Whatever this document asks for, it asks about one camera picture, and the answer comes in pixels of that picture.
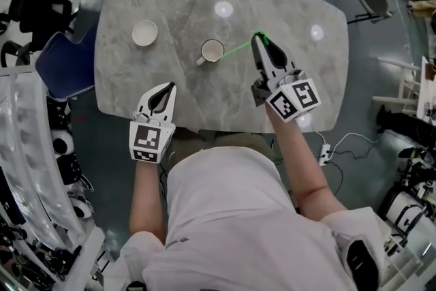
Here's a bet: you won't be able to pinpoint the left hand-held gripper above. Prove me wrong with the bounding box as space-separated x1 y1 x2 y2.
129 81 178 165

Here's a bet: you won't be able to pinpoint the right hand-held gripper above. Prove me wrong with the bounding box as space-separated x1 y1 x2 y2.
251 32 323 123

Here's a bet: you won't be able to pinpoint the green star stick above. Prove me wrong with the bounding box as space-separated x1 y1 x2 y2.
219 30 270 61

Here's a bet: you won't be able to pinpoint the white cup with handle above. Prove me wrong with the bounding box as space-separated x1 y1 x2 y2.
196 39 225 67

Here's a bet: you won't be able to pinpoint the person's left forearm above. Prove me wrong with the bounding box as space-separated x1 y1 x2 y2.
128 155 168 240

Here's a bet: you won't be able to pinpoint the person's right forearm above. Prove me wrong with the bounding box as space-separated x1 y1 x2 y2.
268 108 342 216

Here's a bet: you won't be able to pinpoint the white bowl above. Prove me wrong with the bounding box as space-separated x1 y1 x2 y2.
131 19 159 47

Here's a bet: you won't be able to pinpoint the person's olive trousers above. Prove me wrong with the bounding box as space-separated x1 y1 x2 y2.
169 128 274 165

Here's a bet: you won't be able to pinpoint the blue chair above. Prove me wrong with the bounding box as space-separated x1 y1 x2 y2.
35 22 100 100

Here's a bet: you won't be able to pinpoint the white power strip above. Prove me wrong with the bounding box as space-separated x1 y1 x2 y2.
319 142 332 167

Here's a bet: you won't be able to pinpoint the white slatted rack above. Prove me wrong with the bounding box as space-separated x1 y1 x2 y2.
372 55 424 114

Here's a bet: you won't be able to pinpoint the white shelf rack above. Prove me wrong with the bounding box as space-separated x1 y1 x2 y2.
0 67 105 291

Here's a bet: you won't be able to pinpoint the person's white shirt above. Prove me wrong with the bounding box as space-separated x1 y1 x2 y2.
101 145 386 291

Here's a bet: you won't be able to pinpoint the black backpack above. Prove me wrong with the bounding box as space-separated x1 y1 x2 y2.
7 0 74 42

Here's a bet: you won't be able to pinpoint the white and black machine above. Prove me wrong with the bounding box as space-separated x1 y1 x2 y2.
380 179 431 236

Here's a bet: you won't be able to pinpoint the white power cable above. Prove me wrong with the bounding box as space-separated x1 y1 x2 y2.
315 130 386 162

